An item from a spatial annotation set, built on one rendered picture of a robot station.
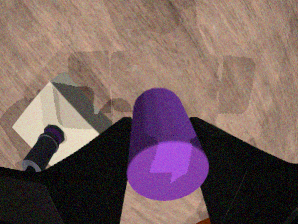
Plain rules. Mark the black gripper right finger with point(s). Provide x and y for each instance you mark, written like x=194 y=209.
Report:
x=245 y=185

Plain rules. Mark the purple cylinder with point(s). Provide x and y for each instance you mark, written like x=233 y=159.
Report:
x=166 y=159

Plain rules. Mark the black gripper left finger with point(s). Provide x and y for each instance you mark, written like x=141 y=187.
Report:
x=87 y=187

